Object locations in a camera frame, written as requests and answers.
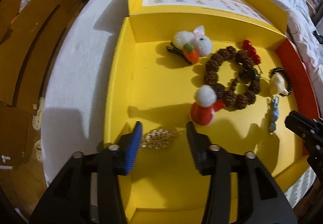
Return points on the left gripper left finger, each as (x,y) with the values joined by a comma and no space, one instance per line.
(129,145)

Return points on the red santa hat clip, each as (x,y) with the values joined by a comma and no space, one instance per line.
(205,106)

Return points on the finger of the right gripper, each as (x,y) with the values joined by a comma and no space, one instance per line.
(309,130)

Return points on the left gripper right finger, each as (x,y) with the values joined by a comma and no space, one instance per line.
(199,145)

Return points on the yellow cardboard box tray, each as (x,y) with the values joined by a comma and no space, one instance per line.
(241,189)

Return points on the white fluffy pompom clip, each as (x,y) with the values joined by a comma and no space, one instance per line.
(277,85)

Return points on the green leaf patterned bedsheet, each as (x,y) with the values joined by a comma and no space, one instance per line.
(83,75)

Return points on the red berry hair clip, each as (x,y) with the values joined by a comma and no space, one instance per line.
(251,53)

